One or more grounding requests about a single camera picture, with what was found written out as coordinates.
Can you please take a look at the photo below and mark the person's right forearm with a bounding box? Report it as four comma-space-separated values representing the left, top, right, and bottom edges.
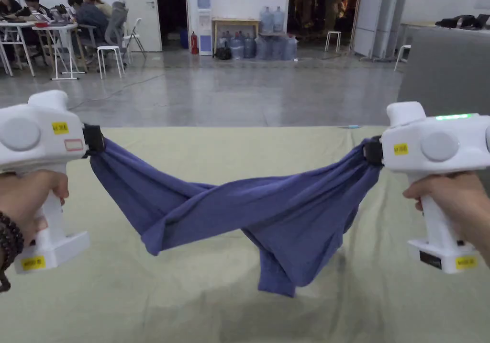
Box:
473, 226, 490, 269

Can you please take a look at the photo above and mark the grey office chair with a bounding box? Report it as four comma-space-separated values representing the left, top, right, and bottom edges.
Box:
104, 1, 130, 67

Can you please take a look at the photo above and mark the table with black bags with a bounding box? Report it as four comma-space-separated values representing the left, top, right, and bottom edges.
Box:
400, 13, 490, 30

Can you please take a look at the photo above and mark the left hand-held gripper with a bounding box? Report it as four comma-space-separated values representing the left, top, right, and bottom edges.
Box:
0, 89, 104, 275

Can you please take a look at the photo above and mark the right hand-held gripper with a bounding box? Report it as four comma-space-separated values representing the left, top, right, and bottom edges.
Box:
363, 101, 490, 275

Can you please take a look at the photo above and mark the person's right hand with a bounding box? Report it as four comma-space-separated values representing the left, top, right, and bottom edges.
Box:
402, 171, 490, 246

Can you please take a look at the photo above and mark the group of water bottles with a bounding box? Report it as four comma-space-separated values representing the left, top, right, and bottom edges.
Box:
220, 6, 300, 61

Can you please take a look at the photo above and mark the white water dispenser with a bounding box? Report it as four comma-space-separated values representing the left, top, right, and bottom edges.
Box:
195, 0, 213, 56

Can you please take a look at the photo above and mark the person's left hand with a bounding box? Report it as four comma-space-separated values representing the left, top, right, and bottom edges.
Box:
0, 168, 70, 247

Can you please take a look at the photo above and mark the dark blue shirt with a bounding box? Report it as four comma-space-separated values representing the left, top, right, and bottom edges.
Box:
89, 135, 384, 298

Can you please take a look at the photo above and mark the wooden table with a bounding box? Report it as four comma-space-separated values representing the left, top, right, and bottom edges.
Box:
211, 17, 262, 50

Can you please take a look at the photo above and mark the bed with pale green sheet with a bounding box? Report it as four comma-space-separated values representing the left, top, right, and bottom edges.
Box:
0, 125, 490, 343

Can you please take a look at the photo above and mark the white folding chair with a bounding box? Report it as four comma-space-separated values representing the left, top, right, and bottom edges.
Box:
123, 17, 148, 59

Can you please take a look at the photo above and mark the white table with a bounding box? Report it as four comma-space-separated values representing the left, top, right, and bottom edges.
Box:
32, 23, 88, 81
0, 20, 37, 78

